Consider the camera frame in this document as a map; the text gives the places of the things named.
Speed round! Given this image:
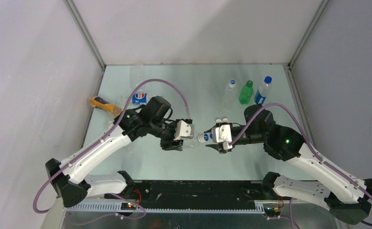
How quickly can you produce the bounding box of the clear crushed plastic bottle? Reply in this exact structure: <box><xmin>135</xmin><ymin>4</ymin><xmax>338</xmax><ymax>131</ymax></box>
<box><xmin>254</xmin><ymin>80</ymin><xmax>271</xmax><ymax>104</ymax></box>

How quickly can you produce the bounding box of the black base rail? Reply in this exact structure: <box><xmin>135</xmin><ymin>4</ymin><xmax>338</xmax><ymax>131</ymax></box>
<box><xmin>119</xmin><ymin>180</ymin><xmax>279</xmax><ymax>209</ymax></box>

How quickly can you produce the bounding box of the green bottle cap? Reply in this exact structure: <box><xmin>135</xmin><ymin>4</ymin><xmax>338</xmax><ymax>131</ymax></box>
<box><xmin>244</xmin><ymin>80</ymin><xmax>253</xmax><ymax>89</ymax></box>

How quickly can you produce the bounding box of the white cable duct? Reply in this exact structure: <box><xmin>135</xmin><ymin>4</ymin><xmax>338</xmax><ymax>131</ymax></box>
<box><xmin>67</xmin><ymin>201</ymin><xmax>265</xmax><ymax>214</ymax></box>

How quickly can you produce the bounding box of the green plastic bottle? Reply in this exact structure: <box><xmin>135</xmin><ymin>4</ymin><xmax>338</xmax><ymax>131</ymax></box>
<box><xmin>238</xmin><ymin>86</ymin><xmax>253</xmax><ymax>104</ymax></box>

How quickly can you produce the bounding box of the orange bottle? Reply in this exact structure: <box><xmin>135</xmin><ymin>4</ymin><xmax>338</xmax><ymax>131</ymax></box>
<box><xmin>89</xmin><ymin>96</ymin><xmax>122</xmax><ymax>117</ymax></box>

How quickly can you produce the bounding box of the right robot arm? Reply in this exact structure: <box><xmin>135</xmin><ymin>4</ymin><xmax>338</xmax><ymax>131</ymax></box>
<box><xmin>197</xmin><ymin>104</ymin><xmax>372</xmax><ymax>225</ymax></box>

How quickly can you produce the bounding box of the small clear plastic bottle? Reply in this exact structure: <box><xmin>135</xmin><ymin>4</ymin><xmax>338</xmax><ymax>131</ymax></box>
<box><xmin>182</xmin><ymin>138</ymin><xmax>200</xmax><ymax>150</ymax></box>

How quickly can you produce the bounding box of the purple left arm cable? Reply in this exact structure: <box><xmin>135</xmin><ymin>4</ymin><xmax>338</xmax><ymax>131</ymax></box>
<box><xmin>32</xmin><ymin>79</ymin><xmax>191</xmax><ymax>220</ymax></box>

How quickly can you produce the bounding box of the clear bottle with blue label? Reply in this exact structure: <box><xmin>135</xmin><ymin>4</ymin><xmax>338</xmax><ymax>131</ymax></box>
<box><xmin>118</xmin><ymin>89</ymin><xmax>149</xmax><ymax>108</ymax></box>

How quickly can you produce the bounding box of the white blue labelled bottle cap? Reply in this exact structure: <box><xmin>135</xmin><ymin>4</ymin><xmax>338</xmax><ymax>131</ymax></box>
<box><xmin>197</xmin><ymin>133</ymin><xmax>212</xmax><ymax>143</ymax></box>

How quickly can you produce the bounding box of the clear ribbed plastic bottle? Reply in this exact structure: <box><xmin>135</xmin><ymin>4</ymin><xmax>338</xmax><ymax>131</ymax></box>
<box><xmin>222</xmin><ymin>79</ymin><xmax>236</xmax><ymax>110</ymax></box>

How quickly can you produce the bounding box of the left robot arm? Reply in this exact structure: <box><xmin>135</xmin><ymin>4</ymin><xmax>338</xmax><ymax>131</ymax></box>
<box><xmin>45</xmin><ymin>96</ymin><xmax>193</xmax><ymax>208</ymax></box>

